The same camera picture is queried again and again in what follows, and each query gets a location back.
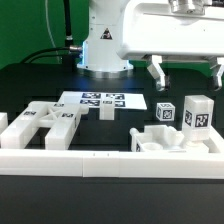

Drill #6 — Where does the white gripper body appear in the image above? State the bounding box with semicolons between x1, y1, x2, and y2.
118;0;224;60

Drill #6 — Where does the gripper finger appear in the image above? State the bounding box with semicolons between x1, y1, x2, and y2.
208;56;224;91
147;55;170;91

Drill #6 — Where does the white chair seat part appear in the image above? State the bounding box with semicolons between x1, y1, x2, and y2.
129;125;209;153

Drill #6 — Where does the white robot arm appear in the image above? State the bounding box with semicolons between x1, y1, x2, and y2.
78;0;224;91

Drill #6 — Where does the white chair back part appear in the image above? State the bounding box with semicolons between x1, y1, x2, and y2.
0;101;89;150

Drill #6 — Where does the white marker sheet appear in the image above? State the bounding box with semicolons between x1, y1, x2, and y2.
58;91;147;110

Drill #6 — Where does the white block at left edge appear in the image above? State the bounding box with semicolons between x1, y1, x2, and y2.
0;112;8;134

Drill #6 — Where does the white U-shaped fence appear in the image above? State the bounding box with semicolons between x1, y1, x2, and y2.
0;130;224;179

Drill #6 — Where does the black thick cable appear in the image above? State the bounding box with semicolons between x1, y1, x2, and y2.
20;45;84;64

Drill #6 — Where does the black vertical cable post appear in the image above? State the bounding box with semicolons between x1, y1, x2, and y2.
63;0;73;67

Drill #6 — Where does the thin grey cable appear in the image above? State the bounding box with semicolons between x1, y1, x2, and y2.
45;0;63;64

